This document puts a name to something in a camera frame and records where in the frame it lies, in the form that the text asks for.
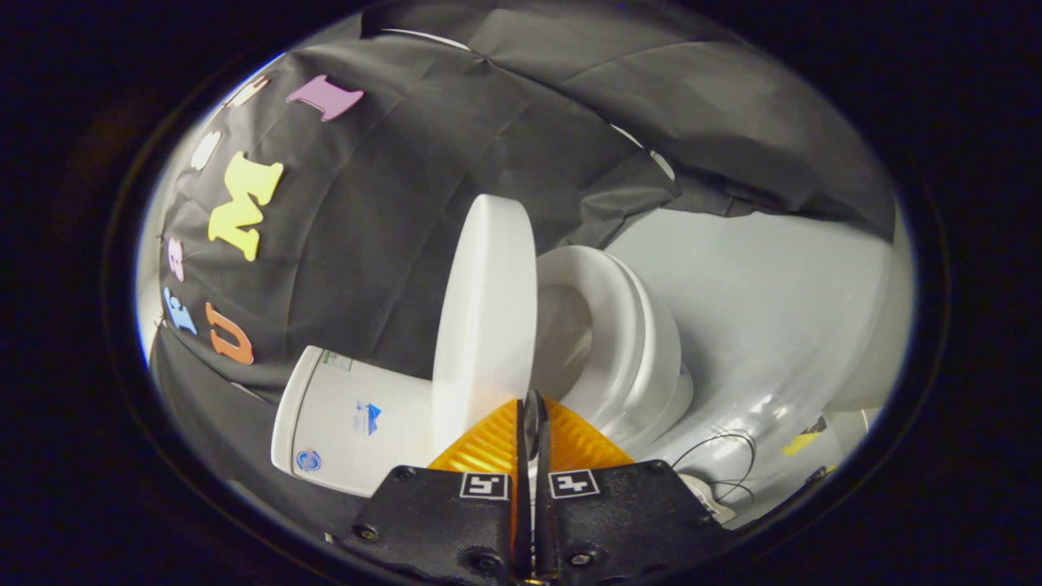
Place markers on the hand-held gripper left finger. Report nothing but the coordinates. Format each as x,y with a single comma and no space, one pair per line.
440,521

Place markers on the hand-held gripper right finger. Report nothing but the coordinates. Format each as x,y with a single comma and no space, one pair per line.
619,513

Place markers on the black lid pull tab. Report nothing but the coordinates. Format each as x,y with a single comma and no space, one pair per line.
531,423

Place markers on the white toilet lid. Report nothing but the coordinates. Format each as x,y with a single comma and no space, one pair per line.
484,317

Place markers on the white ceramic toilet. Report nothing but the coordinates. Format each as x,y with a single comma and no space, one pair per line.
350,423

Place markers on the white toilet seat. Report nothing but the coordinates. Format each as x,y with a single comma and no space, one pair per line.
606,317

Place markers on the white power adapter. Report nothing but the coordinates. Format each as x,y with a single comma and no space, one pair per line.
704,496

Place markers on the yellow tape piece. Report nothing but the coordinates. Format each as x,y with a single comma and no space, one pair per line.
802,443

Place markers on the black backdrop cloth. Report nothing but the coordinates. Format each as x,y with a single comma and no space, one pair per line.
391,228

